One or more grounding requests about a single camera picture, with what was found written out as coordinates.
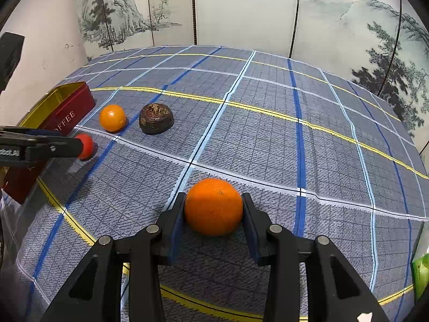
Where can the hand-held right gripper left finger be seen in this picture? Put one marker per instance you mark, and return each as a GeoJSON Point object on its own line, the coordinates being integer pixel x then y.
{"type": "Point", "coordinates": [176, 228]}

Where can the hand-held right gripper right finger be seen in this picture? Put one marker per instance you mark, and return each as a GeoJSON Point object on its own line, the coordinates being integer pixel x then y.
{"type": "Point", "coordinates": [249, 228]}

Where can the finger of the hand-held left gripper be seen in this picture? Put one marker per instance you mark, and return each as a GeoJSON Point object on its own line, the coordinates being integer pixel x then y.
{"type": "Point", "coordinates": [30, 133]}
{"type": "Point", "coordinates": [57, 148]}

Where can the red tomato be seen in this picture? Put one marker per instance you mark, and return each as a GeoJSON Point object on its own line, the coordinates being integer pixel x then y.
{"type": "Point", "coordinates": [87, 146]}

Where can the large orange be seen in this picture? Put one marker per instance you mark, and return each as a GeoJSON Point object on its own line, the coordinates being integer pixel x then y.
{"type": "Point", "coordinates": [213, 206]}

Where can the red tin box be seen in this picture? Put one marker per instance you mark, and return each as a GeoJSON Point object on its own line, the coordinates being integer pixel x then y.
{"type": "Point", "coordinates": [67, 107]}

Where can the small orange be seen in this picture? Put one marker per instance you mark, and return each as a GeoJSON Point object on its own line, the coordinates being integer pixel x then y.
{"type": "Point", "coordinates": [113, 118]}

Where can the blue plaid tablecloth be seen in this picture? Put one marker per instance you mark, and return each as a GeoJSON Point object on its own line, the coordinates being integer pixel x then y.
{"type": "Point", "coordinates": [301, 147]}

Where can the green packet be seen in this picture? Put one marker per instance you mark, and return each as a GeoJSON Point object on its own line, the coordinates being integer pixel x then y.
{"type": "Point", "coordinates": [421, 275]}

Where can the painted folding screen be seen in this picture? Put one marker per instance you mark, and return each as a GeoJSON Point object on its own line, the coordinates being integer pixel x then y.
{"type": "Point", "coordinates": [248, 10]}

